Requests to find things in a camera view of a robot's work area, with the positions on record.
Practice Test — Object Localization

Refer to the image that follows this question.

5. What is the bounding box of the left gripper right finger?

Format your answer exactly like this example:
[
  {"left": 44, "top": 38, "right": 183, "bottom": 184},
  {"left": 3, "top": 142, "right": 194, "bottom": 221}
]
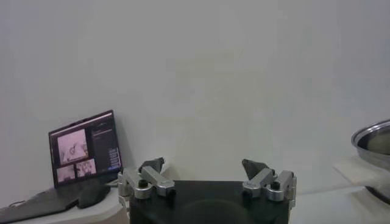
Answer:
[{"left": 241, "top": 158, "right": 298, "bottom": 209}]

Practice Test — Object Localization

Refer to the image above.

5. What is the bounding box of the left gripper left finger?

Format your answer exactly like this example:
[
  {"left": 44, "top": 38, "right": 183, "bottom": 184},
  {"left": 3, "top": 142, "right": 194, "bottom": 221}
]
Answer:
[{"left": 117, "top": 156, "right": 177, "bottom": 211}]

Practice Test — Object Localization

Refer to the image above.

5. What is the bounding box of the stainless steel steamer basket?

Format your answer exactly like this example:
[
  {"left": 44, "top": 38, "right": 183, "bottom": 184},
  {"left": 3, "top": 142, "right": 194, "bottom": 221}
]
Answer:
[{"left": 350, "top": 119, "right": 390, "bottom": 171}]

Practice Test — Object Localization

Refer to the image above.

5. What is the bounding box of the white side table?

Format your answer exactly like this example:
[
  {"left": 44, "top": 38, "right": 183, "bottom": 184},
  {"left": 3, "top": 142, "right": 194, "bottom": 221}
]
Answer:
[{"left": 12, "top": 182, "right": 130, "bottom": 224}]

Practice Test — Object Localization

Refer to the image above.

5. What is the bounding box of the black computer mouse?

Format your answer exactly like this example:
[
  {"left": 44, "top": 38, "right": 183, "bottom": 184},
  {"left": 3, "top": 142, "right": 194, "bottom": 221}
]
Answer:
[{"left": 77, "top": 184, "right": 111, "bottom": 209}]

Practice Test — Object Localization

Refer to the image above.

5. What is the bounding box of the black open laptop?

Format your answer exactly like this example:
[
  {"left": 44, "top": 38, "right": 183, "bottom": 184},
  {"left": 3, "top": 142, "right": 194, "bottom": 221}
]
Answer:
[{"left": 0, "top": 110, "right": 123, "bottom": 224}]

